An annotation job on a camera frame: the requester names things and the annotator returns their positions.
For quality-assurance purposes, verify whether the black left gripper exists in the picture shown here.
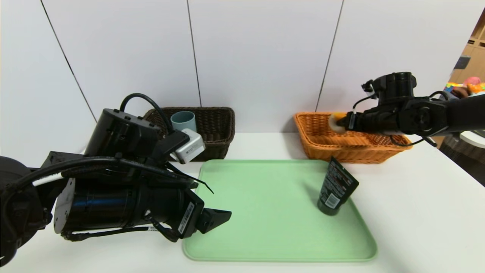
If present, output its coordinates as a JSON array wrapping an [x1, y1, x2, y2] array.
[[138, 184, 232, 240]]

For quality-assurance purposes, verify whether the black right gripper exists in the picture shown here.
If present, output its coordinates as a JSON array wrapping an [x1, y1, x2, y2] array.
[[336, 111, 386, 132]]

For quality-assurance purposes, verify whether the toy egg orange yolk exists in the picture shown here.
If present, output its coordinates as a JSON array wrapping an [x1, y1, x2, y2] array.
[[329, 112, 347, 133]]

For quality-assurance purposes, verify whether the black squeeze tube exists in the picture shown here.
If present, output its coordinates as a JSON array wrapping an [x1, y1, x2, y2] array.
[[318, 156, 360, 216]]

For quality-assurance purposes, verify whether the blue-grey plastic cup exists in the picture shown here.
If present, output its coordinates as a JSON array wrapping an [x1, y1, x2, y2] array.
[[171, 111, 197, 132]]

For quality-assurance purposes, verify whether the orange wicker basket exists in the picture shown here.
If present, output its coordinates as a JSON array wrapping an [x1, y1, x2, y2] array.
[[294, 112, 413, 164]]

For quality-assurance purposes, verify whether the dark brown wicker basket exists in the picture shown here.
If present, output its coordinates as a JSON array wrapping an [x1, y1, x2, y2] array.
[[143, 107, 235, 162]]

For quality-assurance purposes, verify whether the light green plastic tray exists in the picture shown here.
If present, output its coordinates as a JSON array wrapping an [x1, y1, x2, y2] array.
[[183, 159, 378, 262]]

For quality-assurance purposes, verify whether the white side table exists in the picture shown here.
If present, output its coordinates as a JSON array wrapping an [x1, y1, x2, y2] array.
[[460, 131, 485, 148]]

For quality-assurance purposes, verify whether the wooden shelf unit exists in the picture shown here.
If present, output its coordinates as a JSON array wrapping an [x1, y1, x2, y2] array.
[[449, 8, 485, 84]]

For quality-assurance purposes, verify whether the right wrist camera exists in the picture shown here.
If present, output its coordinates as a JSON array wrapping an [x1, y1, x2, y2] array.
[[361, 79, 379, 100]]

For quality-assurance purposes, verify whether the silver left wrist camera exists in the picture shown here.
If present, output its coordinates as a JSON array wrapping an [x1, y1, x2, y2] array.
[[171, 129, 206, 164]]

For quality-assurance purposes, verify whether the black right camera cable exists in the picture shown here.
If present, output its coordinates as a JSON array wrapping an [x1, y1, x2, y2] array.
[[428, 90, 451, 102]]

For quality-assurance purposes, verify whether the black camera cable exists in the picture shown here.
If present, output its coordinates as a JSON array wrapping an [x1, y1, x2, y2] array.
[[120, 93, 175, 135], [428, 90, 451, 102]]

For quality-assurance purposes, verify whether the black left camera cable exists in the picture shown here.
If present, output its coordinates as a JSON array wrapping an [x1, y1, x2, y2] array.
[[120, 93, 175, 135]]

